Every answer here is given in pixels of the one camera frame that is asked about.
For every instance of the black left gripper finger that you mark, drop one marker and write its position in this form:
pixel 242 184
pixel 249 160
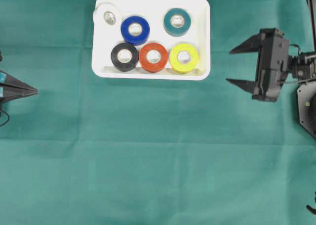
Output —
pixel 9 94
pixel 10 81

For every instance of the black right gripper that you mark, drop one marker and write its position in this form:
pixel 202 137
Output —
pixel 255 44

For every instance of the yellow tape roll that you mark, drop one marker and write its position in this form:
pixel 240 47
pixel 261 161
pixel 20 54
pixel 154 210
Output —
pixel 183 58

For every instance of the green tape roll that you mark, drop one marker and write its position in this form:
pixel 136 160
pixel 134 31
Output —
pixel 177 22

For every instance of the red tape roll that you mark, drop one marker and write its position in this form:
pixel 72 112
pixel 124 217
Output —
pixel 153 57

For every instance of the white tape roll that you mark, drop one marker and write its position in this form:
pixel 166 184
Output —
pixel 107 15

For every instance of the black tape roll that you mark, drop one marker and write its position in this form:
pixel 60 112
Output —
pixel 125 57

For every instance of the blue tape roll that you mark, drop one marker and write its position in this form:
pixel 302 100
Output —
pixel 135 30

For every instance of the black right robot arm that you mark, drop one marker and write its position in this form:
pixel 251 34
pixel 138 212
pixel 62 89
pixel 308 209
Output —
pixel 302 67

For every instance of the white plastic case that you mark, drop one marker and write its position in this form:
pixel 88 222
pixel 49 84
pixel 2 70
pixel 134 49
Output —
pixel 105 39

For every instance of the green table cloth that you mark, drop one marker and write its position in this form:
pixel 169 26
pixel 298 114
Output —
pixel 100 151

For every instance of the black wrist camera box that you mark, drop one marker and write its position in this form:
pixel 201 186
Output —
pixel 273 64

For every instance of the black frame rail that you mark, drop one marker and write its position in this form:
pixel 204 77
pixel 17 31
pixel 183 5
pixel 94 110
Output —
pixel 312 11

